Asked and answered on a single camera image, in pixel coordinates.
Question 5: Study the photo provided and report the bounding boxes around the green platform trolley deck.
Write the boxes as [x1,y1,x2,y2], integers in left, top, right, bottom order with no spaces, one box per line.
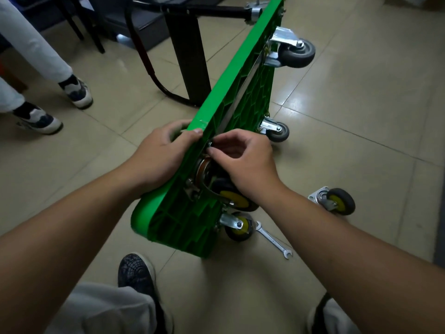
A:
[124,0,286,259]

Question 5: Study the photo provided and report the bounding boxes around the person's light trousers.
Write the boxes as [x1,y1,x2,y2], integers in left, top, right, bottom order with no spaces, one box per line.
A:
[45,282,362,334]

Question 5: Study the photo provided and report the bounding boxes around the person's dark shoe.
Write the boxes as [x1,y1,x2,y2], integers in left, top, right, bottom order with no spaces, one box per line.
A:
[305,292,334,334]
[117,253,174,334]

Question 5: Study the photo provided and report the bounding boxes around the person's left hand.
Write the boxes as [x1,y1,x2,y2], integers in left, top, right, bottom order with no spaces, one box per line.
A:
[120,120,204,200]

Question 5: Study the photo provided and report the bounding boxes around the person's right forearm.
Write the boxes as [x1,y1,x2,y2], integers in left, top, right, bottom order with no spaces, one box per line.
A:
[264,187,445,334]

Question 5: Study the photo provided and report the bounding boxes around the person's right hand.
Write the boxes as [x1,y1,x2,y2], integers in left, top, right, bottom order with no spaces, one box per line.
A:
[206,128,289,210]

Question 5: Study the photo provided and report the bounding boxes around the silver wrench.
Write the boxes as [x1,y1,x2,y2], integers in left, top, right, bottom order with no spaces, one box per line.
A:
[254,220,293,260]

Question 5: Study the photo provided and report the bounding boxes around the person's left forearm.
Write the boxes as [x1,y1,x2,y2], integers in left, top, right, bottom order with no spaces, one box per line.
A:
[0,170,143,334]

